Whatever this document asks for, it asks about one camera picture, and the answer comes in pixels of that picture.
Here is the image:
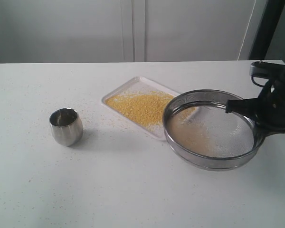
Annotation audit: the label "yellow grain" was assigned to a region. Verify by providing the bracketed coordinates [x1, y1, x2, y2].
[105, 91, 174, 130]

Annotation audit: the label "round stainless steel sieve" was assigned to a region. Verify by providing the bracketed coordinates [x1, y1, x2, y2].
[162, 89, 265, 171]

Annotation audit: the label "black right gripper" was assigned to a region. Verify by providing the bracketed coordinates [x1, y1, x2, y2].
[225, 79, 285, 137]

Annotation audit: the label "pale coarse grains in sieve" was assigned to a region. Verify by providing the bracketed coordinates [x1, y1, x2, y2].
[167, 118, 215, 157]

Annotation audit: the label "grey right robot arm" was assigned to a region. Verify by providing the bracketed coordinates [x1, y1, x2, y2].
[226, 61, 285, 136]

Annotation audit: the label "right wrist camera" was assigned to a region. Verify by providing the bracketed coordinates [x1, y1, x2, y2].
[249, 61, 285, 78]

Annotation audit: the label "white cabinet doors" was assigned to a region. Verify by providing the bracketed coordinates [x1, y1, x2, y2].
[0, 0, 267, 63]

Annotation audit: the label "white plastic tray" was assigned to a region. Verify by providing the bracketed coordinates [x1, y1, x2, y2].
[101, 76, 180, 141]

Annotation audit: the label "stainless steel cup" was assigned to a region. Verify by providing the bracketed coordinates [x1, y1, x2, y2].
[49, 108, 84, 146]

